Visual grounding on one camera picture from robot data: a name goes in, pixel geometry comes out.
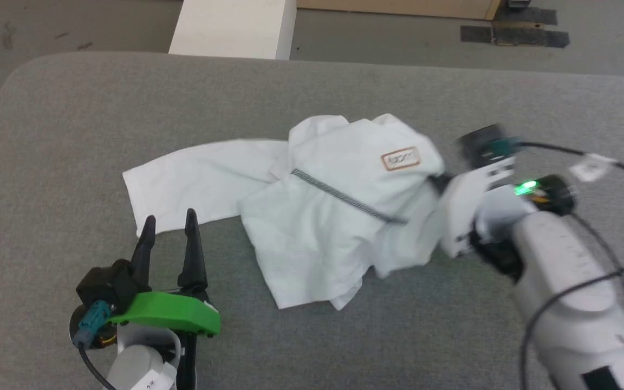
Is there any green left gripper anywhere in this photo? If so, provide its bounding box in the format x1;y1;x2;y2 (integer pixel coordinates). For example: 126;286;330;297
107;208;222;389

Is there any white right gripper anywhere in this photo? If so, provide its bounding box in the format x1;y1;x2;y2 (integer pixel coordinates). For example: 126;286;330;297
430;156;518;259

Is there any white garment with black stitching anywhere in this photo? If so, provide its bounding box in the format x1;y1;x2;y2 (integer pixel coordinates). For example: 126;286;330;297
122;113;448;311

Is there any long black floor tape strip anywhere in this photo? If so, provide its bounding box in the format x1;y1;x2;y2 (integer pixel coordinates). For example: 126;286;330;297
460;25;570;49

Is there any lemon print partition screen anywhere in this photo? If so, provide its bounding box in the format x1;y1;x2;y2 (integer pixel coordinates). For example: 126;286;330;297
297;0;502;21

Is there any short black floor tape strip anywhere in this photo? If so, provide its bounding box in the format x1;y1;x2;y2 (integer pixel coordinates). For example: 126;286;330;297
493;6;558;25

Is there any white rectangular box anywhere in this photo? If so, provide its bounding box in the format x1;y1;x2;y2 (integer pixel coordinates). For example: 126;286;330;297
168;0;297;60

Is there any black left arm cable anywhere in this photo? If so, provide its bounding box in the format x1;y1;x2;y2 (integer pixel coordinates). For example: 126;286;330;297
71;301;119;390

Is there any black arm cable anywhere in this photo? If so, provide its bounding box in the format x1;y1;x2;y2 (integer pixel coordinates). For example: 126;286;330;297
499;138;624;390
71;301;119;390

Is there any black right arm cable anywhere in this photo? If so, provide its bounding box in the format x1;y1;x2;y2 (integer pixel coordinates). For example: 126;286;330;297
499;138;624;390

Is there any white left cable label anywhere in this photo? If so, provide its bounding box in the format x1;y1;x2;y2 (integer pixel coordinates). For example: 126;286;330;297
129;362;176;390

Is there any white cable label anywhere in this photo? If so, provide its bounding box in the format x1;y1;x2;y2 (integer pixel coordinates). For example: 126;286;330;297
569;153;618;183
129;362;176;390

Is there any white right cable label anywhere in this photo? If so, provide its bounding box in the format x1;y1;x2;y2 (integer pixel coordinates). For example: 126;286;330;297
569;153;618;183

